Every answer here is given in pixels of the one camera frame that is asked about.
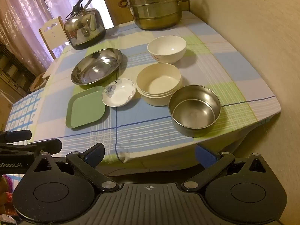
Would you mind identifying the wooden panel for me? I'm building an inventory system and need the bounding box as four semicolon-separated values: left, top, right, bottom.
98;0;136;27

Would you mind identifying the beige patterned curtain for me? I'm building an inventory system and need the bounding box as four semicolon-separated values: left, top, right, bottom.
0;0;54;73

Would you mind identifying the blue white patterned cloth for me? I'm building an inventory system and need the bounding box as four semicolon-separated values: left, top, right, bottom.
5;88;45;143

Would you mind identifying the white floral small dish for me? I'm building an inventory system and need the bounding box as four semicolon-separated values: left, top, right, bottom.
101;78;137;108

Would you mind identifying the cream ribbed bowl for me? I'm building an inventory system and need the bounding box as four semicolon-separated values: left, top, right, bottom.
136;63;182;106

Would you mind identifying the stainless steel steamer pot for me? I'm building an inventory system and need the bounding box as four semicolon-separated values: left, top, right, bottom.
114;0;193;30

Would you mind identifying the stainless steel kettle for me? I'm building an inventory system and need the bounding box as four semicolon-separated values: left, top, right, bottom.
64;0;106;50

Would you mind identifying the checked tablecloth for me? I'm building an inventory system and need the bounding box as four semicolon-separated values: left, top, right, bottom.
5;10;282;163

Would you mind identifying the wooden chair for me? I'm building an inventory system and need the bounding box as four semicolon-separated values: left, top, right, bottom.
39;16;68;60

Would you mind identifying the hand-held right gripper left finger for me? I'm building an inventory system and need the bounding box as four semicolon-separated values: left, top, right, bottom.
33;142;120;193

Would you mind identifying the stainless steel bowl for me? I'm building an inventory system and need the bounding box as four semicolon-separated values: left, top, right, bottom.
168;85;222;138

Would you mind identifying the brown round object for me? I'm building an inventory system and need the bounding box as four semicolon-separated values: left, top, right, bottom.
29;73;51;92

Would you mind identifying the green square plate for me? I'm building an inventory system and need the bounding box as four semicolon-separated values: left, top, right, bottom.
66;85;106;129

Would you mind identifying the stainless steel plate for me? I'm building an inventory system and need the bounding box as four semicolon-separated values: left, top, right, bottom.
71;48;123;85

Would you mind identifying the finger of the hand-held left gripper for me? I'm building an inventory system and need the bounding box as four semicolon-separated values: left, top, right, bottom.
0;129;32;144
0;139;63;157

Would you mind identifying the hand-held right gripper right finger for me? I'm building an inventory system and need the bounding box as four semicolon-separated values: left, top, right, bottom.
181;143;269;191

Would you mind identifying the white ceramic bowl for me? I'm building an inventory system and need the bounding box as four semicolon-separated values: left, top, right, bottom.
147;36;187;64

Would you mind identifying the dark storage shelf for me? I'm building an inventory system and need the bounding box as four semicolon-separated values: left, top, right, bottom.
0;40;35;92

